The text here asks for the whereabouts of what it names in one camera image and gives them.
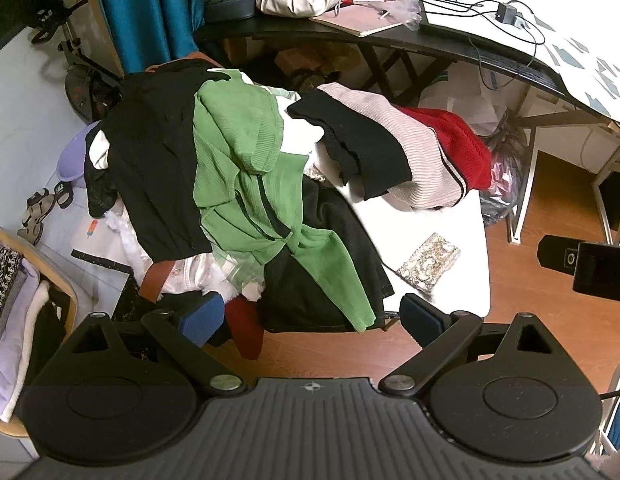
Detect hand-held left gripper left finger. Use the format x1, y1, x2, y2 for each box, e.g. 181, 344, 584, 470
45, 292, 245, 397

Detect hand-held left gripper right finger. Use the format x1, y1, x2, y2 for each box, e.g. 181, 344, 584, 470
379, 294, 578, 398

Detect red knit sweater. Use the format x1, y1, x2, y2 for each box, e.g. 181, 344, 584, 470
402, 106, 493, 193

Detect stack of folded clothes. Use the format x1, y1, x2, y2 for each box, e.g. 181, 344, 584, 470
0, 242, 68, 426

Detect dark red cloth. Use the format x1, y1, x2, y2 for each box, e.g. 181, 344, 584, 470
225, 297, 265, 361

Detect silver sequined pouch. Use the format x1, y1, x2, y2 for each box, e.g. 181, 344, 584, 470
396, 232, 461, 295

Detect white table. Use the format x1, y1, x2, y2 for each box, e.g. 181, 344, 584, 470
270, 85, 492, 326

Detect black pants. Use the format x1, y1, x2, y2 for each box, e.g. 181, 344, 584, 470
262, 179, 395, 334

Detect light wooden chair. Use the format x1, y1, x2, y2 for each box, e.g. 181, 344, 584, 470
0, 222, 81, 441

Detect grey plastic trash bag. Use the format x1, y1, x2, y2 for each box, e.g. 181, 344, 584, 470
480, 110, 531, 226

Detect green knit cardigan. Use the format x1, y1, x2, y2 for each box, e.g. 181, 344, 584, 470
192, 69, 378, 334

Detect pink and black striped sweater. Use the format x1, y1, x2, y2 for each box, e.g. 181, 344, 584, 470
287, 82, 478, 211

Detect black shirt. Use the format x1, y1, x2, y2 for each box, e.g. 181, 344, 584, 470
85, 60, 229, 263

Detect brown sandal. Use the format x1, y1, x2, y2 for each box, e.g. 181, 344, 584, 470
22, 188, 56, 227
17, 222, 44, 247

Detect lavender plastic basin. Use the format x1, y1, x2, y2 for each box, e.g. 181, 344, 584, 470
57, 121, 103, 192

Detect white plastic bags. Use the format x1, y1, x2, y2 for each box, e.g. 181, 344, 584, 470
420, 55, 510, 136

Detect white mat with grey shapes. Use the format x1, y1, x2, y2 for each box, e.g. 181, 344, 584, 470
420, 0, 620, 133

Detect cardboard box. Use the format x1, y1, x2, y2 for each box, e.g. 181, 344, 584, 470
275, 47, 324, 77

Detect black desk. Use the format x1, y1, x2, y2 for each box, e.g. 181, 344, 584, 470
194, 0, 565, 126

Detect black power adapter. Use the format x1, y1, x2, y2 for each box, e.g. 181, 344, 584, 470
496, 2, 525, 28

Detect black exercise bike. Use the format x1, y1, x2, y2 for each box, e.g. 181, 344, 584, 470
27, 0, 126, 126

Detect pink notebook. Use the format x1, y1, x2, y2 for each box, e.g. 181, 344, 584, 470
309, 2, 405, 38

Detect clear plastic bag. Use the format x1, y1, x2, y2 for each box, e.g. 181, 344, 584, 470
385, 0, 423, 29

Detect teal curtain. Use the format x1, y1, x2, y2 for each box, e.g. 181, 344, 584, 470
96, 0, 207, 77

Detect white metal table frame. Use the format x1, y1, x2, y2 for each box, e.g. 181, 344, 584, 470
507, 105, 620, 247

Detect thin black cable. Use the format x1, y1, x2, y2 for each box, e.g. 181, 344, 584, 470
425, 0, 548, 92

